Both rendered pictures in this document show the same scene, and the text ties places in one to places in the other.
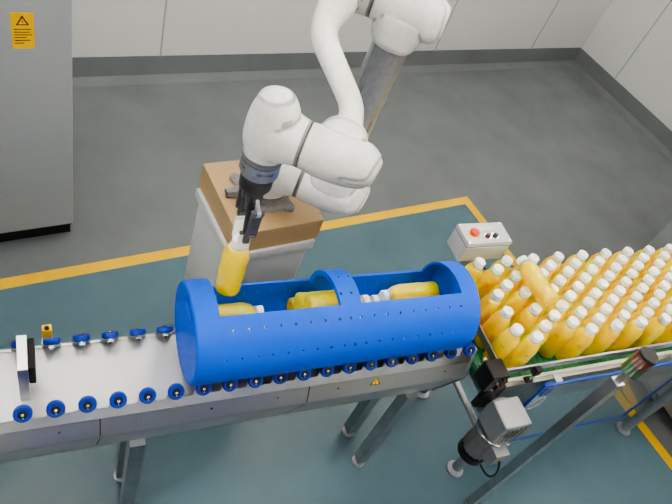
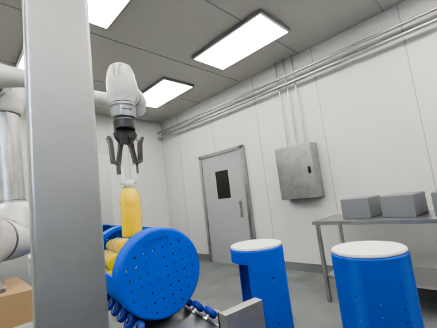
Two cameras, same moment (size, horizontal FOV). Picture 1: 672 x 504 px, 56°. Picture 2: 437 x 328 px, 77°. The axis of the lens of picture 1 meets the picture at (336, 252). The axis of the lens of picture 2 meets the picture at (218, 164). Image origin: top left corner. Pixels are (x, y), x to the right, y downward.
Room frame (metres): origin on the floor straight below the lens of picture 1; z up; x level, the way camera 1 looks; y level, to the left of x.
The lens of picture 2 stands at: (0.72, 1.20, 1.31)
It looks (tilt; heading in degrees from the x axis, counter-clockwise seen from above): 7 degrees up; 270
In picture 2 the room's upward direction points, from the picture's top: 7 degrees counter-clockwise
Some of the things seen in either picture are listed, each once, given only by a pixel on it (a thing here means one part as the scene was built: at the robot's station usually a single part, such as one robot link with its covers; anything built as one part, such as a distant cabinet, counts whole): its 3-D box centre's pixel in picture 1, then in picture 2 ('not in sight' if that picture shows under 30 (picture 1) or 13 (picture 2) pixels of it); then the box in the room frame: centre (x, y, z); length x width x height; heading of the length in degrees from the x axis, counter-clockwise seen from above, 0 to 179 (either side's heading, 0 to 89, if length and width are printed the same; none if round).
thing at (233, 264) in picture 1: (233, 265); (131, 210); (1.05, 0.23, 1.30); 0.07 x 0.07 x 0.19
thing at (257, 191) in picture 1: (254, 187); (124, 131); (1.05, 0.23, 1.59); 0.08 x 0.07 x 0.09; 36
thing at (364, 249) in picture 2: not in sight; (367, 248); (0.16, 0.03, 1.03); 0.28 x 0.28 x 0.01
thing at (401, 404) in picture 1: (382, 429); not in sight; (1.41, -0.47, 0.31); 0.06 x 0.06 x 0.63; 36
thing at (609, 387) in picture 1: (531, 452); not in sight; (1.44, -1.00, 0.55); 0.04 x 0.04 x 1.10; 36
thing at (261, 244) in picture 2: not in sight; (255, 244); (0.57, -0.35, 1.03); 0.28 x 0.28 x 0.01
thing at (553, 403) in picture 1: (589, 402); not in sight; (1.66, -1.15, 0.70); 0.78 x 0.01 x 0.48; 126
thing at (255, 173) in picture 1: (260, 162); (123, 112); (1.05, 0.23, 1.66); 0.09 x 0.09 x 0.06
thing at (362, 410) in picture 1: (370, 398); not in sight; (1.52, -0.39, 0.31); 0.06 x 0.06 x 0.63; 36
